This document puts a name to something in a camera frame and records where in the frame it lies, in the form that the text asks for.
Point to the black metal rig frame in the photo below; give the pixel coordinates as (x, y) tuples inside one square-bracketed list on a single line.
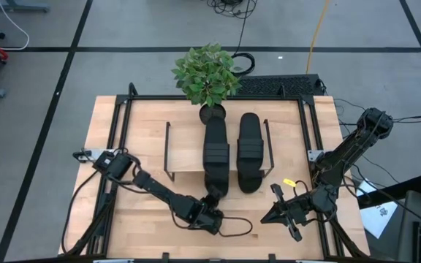
[(269, 98)]

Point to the black plant pot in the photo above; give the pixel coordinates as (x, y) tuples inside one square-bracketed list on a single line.
[(210, 113)]

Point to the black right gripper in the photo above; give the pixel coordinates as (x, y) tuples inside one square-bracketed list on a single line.
[(300, 208)]

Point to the grey table foot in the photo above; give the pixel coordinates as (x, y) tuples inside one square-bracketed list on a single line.
[(17, 6)]

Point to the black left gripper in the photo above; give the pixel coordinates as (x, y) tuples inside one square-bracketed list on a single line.
[(212, 221)]

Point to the grey laptop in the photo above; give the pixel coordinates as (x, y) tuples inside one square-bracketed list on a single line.
[(408, 219)]

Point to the black bar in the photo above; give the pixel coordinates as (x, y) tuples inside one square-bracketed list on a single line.
[(389, 191)]

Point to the white paper sheet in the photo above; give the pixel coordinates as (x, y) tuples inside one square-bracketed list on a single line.
[(378, 215)]

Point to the wooden shelf with black frame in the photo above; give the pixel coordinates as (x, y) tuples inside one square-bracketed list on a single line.
[(185, 153)]

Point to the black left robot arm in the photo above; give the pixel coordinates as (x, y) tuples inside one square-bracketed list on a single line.
[(163, 195)]

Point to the yellow tag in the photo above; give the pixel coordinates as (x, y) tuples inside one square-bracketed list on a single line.
[(289, 182)]

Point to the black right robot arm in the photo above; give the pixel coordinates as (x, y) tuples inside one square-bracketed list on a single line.
[(345, 153)]

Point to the green leafy plant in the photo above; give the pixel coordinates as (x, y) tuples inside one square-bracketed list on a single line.
[(205, 76)]

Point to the black perforated box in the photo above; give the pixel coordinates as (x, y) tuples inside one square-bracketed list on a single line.
[(276, 85)]

